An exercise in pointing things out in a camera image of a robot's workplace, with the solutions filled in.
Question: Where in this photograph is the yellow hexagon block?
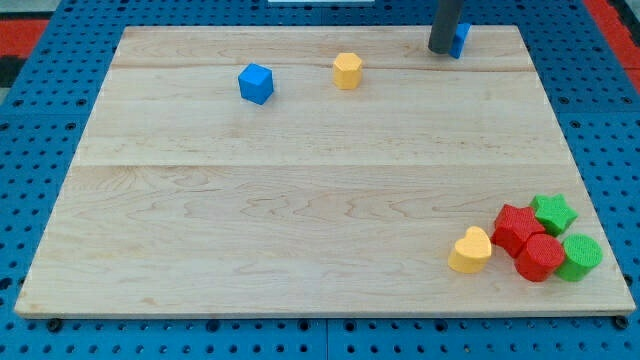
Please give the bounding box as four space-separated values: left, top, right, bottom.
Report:
333 52 362 90

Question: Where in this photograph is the blue triangle block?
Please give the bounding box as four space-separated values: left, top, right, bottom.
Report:
448 23 471 59

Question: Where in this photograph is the light wooden board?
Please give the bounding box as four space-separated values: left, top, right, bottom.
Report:
15 25 636 319

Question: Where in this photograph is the blue cube block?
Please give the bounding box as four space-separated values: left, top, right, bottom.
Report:
238 63 274 105

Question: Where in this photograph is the yellow heart block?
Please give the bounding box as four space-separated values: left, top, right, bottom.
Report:
447 226 493 274

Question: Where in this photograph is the red star block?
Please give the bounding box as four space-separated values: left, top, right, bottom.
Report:
490 204 546 258

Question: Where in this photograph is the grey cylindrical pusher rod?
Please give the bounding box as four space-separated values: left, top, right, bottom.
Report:
428 0 464 54

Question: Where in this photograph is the red cylinder block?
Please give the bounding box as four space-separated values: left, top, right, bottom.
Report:
515 234 565 282

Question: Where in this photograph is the green star block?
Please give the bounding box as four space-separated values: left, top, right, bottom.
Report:
530 194 579 236

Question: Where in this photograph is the green cylinder block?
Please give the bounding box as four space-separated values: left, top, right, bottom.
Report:
555 234 603 282

